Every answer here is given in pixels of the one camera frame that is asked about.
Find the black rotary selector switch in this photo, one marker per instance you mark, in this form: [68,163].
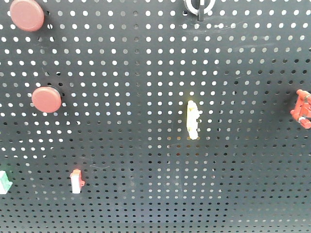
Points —
[201,10]

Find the lower red mushroom button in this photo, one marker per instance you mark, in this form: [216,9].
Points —
[46,99]

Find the red mushroom button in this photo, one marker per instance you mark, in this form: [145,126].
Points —
[46,99]
[27,15]

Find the upper red mushroom button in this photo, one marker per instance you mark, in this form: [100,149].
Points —
[27,15]

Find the black perforated pegboard panel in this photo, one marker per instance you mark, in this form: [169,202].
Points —
[125,71]

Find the yellow toggle switch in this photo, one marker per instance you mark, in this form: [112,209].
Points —
[193,115]

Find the red-white rocker switch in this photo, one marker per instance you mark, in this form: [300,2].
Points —
[76,181]

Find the red toggle switch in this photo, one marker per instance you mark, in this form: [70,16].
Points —
[302,111]

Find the green-white rocker switch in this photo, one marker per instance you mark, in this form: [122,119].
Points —
[5,184]

